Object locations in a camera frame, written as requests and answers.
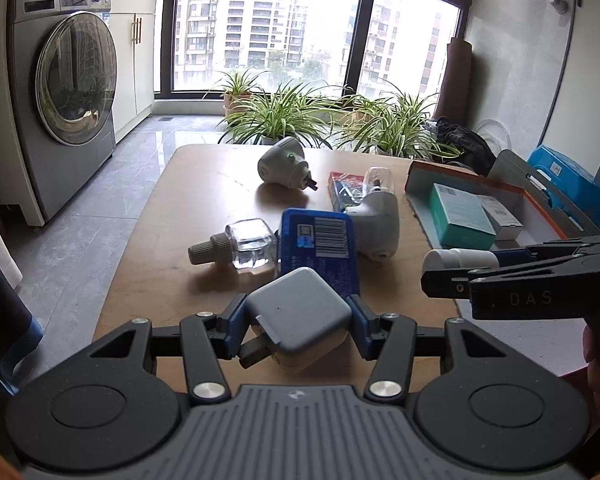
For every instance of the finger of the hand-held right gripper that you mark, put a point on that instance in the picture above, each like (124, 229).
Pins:
(512, 258)
(445, 285)

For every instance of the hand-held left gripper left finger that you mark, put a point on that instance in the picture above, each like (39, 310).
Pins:
(232, 322)

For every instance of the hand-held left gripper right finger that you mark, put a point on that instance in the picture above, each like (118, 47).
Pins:
(360, 322)

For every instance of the white capped bottle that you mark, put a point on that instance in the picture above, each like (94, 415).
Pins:
(440, 260)

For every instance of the grey charger adapter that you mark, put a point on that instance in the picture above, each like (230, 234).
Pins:
(295, 310)

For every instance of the blue barcode box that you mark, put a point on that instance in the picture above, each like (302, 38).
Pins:
(320, 240)

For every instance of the white diffuser with clear bottle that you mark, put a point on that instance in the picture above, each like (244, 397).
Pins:
(380, 220)

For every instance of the orange-rimmed cardboard box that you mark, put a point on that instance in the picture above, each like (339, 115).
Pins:
(420, 180)

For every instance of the small white box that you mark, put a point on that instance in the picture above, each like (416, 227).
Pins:
(502, 217)

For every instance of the teal box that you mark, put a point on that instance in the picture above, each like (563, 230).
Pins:
(460, 220)

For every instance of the glass bottle with beige cap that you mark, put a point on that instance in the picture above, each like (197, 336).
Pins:
(250, 245)

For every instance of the blue plastic stool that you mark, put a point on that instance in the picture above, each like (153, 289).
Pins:
(570, 175)

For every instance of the black bag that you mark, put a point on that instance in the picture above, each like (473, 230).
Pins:
(465, 142)

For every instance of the white fan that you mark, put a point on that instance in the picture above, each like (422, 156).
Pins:
(495, 132)

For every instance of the red and blue card box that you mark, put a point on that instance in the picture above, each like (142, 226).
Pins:
(345, 190)

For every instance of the round white plug-in diffuser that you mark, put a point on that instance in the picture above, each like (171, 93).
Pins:
(280, 160)

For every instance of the brown rolled mat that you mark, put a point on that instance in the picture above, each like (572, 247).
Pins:
(455, 80)

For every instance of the spider plant in white pot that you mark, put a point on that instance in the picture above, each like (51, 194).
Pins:
(280, 115)

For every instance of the spider plant in terracotta pot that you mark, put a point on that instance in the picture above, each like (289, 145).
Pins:
(234, 100)

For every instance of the dark-framed window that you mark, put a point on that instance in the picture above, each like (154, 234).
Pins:
(360, 35)

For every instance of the silver washing machine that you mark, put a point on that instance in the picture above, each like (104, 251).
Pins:
(75, 75)

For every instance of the wall-mounted fixture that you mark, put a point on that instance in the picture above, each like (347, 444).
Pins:
(555, 2)

